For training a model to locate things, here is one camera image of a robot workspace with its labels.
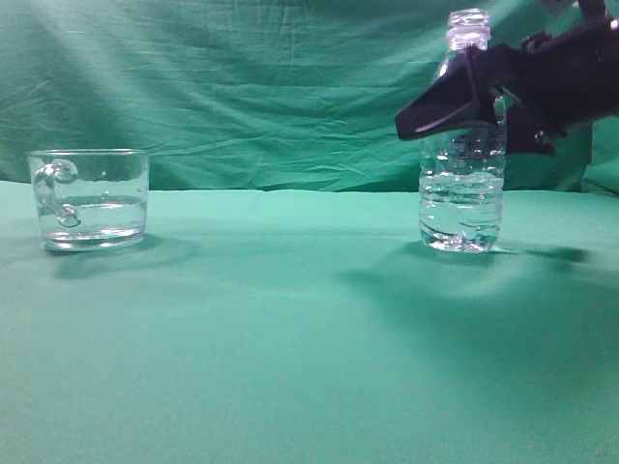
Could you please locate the clear glass mug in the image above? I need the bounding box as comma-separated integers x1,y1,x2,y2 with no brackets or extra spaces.
27,148,149,252

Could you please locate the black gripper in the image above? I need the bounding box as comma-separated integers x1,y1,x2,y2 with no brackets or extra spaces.
395,1,618,155

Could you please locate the green cloth backdrop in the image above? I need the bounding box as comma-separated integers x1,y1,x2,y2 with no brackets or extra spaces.
0,0,619,195

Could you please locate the green tablecloth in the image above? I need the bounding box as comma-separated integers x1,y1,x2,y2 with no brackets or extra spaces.
1,183,618,463

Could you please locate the clear plastic water bottle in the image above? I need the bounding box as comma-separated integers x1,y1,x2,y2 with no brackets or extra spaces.
418,9,509,254

